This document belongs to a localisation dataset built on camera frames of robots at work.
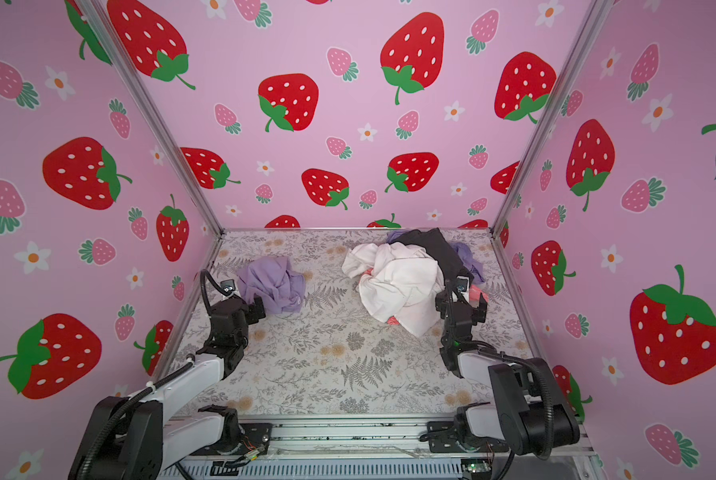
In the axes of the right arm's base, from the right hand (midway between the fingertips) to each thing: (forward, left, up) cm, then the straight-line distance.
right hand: (466, 291), depth 87 cm
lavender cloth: (+15, -7, -10) cm, 19 cm away
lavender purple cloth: (+1, +62, -4) cm, 62 cm away
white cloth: (+1, +19, 0) cm, 19 cm away
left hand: (-10, +67, +1) cm, 68 cm away
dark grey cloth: (+26, +8, -6) cm, 28 cm away
